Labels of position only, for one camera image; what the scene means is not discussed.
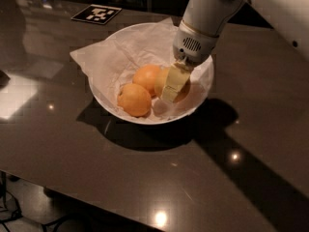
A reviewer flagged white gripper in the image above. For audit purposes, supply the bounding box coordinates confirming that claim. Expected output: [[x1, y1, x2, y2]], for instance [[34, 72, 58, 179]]
[[160, 20, 218, 102]]

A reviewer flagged orange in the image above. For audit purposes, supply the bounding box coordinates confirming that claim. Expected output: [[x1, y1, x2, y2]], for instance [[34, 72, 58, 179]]
[[132, 64, 160, 97], [117, 83, 152, 117], [154, 68, 190, 102]]

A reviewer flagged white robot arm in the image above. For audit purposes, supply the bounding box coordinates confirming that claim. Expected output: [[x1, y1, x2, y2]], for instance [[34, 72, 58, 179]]
[[160, 0, 309, 102]]

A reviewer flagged white bowl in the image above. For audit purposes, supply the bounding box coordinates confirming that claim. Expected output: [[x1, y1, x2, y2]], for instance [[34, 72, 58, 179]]
[[88, 22, 215, 126]]

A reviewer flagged white paper napkin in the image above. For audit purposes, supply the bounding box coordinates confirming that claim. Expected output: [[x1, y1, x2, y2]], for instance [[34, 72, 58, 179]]
[[70, 16, 213, 125]]

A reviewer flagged black white marker tag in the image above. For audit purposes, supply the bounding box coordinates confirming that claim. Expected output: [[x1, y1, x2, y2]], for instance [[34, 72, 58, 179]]
[[71, 4, 122, 25]]

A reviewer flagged black cable on floor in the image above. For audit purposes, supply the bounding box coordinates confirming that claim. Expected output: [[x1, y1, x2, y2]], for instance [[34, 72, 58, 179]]
[[0, 171, 85, 232]]

